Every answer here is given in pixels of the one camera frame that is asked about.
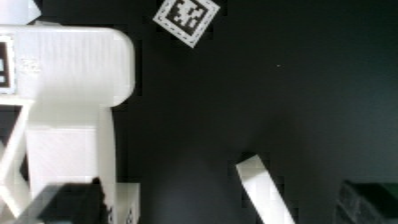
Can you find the white chair back part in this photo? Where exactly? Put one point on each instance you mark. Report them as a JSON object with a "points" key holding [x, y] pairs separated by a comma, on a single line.
{"points": [[66, 80]]}

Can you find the white U-shaped fence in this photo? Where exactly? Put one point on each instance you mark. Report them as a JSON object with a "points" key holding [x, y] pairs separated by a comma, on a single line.
{"points": [[261, 191]]}

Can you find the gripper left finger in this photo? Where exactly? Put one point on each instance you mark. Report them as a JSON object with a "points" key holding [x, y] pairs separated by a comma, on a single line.
{"points": [[68, 204]]}

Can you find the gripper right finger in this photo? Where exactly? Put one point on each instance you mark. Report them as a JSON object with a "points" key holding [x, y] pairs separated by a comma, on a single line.
{"points": [[366, 203]]}

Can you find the white tagged cube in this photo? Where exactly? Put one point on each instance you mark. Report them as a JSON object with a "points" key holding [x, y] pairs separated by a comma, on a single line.
{"points": [[183, 17]]}

